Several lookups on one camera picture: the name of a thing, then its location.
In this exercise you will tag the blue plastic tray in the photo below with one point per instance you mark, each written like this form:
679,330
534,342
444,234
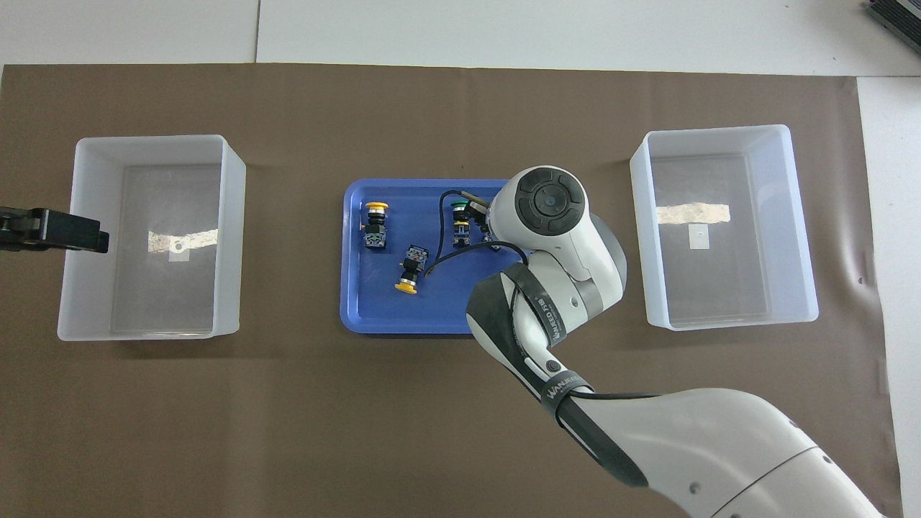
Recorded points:
403,309

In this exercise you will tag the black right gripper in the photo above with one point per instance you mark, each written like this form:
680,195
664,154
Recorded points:
487,226

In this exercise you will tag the yellow push button switch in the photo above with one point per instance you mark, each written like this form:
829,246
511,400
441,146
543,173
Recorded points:
375,234
411,262

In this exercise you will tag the green push button switch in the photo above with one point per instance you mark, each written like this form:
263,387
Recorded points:
460,230

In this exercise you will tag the dark grey ribbed device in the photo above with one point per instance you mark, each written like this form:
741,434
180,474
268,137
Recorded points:
899,18

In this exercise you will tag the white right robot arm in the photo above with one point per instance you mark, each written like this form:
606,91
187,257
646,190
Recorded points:
561,237

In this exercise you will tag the brown table mat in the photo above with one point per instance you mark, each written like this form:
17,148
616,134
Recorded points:
288,432

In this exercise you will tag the translucent white plastic box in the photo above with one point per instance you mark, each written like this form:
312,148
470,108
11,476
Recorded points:
719,288
165,288

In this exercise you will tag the white box label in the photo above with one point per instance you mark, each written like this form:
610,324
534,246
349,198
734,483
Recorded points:
699,237

